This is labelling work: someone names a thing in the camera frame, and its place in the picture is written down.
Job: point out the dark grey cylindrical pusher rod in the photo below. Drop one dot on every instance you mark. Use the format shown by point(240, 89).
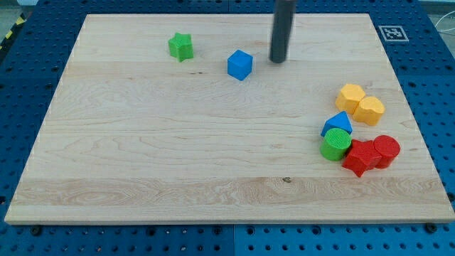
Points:
point(284, 11)

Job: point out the green cylinder block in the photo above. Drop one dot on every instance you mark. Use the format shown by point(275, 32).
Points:
point(335, 144)

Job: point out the white fiducial marker tag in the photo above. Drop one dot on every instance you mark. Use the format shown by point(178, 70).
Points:
point(393, 33)

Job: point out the blue cube block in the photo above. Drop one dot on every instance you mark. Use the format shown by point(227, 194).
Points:
point(239, 64)

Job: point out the yellow hexagon block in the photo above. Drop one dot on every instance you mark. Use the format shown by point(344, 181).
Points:
point(349, 97)

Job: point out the light wooden board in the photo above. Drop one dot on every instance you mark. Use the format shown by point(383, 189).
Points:
point(134, 137)

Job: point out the yellow heart block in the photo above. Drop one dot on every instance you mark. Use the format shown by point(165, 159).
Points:
point(369, 111)

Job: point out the blue triangle block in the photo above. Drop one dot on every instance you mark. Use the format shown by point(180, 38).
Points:
point(340, 120)

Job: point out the red cylinder block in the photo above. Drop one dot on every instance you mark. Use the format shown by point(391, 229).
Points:
point(388, 147)

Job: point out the green star block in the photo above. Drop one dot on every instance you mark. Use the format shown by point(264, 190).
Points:
point(181, 47)

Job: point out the red star block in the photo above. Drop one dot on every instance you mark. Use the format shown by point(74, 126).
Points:
point(361, 157)

